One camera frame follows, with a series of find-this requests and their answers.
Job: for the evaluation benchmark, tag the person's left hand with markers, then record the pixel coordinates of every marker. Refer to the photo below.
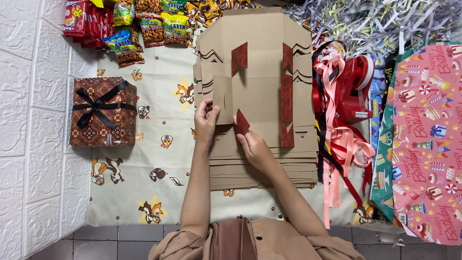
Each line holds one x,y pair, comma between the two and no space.
204,124

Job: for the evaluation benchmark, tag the person's right hand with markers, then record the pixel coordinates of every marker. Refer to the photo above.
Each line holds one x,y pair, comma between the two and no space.
258,150

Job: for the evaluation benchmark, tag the brown cardboard box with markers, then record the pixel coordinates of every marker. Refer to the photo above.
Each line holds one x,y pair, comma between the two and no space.
263,90

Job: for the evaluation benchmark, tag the stack of flat cardboard sheets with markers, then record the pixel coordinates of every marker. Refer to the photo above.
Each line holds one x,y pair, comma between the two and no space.
281,168

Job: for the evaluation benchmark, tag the cartoon print cream cloth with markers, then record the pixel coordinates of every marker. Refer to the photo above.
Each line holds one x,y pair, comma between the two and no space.
162,169

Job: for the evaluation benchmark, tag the heap of red pink ribbons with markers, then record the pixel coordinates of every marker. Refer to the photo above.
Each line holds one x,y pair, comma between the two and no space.
339,144

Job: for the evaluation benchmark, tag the brown batik wrapped gift box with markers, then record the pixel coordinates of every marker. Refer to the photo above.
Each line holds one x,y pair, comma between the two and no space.
119,126

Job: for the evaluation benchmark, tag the person's brown scarf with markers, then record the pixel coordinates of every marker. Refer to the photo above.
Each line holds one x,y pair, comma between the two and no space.
227,240

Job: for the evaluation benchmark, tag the person's beige shirt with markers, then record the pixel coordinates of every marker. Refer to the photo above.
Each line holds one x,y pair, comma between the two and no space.
288,243

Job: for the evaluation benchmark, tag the heap of peanut snack bags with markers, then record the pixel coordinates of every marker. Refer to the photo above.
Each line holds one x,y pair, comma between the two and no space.
153,30

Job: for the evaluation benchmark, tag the black ribbon bow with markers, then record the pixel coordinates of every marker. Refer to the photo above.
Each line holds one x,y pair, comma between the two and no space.
97,105

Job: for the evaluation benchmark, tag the red tape dispenser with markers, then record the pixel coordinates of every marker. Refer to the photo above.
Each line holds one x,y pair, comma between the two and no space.
355,90

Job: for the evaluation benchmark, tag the heap of small yellow candies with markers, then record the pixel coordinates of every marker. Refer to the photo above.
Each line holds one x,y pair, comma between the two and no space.
209,9

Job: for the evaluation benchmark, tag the green party print wrapping paper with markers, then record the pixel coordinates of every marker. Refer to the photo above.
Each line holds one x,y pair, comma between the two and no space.
384,173

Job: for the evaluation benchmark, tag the blue print wrapping paper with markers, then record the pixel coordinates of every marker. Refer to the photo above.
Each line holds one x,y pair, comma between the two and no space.
376,97

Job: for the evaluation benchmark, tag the stack of red snack packets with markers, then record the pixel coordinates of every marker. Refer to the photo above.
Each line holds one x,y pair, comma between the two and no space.
85,25

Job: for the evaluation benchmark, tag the heap of shredded paper strips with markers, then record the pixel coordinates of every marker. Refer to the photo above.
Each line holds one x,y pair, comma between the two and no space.
368,20

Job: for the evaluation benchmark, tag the pink party print wrapping paper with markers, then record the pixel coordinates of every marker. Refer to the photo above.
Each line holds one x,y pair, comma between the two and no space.
429,144

